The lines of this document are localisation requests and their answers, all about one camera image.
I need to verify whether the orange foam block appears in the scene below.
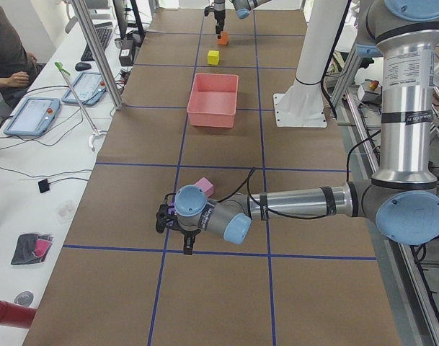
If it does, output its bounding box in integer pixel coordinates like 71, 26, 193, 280
217, 31, 229, 45

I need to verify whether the aluminium frame post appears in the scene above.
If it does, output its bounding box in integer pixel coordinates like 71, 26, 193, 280
71, 0, 123, 110

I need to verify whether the red cylinder bottle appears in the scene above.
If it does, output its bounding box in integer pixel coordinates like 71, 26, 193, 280
0, 300, 37, 329

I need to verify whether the black power box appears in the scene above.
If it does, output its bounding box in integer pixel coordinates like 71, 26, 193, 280
119, 40, 136, 67

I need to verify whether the near teach pendant tablet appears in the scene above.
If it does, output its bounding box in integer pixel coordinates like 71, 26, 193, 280
4, 97, 61, 136

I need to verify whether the seated person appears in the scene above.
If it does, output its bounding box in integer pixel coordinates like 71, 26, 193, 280
0, 5, 41, 109

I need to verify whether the grey pink cloth pouch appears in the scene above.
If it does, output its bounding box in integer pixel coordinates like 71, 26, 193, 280
11, 233, 53, 265

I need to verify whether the teach pendant tablet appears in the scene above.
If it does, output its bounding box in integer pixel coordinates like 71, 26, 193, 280
4, 97, 61, 136
72, 71, 106, 106

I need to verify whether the black computer mouse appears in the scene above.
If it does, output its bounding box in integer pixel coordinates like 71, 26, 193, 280
74, 61, 92, 71

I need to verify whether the silver round lid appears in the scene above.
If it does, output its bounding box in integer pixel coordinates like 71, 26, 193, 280
14, 290, 34, 307

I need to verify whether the reacher grabber stick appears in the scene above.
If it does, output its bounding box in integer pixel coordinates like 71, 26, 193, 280
54, 62, 107, 152

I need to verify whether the black keyboard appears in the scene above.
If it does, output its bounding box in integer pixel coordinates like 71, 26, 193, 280
80, 21, 114, 62

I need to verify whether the pink plastic bin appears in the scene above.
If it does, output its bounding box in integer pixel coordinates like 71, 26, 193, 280
187, 73, 239, 128

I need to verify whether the small black square device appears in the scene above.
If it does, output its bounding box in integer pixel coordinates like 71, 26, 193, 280
37, 178, 50, 194

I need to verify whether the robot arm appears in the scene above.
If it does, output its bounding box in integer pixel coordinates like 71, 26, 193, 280
156, 1, 439, 254
203, 0, 270, 38

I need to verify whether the yellow foam block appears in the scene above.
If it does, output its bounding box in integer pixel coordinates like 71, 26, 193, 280
207, 50, 220, 66

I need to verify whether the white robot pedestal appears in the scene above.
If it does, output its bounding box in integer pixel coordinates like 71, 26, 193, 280
273, 0, 350, 128

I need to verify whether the far teach pendant tablet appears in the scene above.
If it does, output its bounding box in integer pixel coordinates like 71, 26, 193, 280
72, 71, 106, 106

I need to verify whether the purple foam block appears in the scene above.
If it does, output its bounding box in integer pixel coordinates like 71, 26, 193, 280
167, 205, 177, 227

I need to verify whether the pink foam block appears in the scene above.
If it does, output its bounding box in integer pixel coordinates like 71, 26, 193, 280
194, 177, 214, 198

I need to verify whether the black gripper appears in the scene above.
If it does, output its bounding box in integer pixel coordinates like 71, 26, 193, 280
156, 204, 198, 255
204, 4, 226, 36

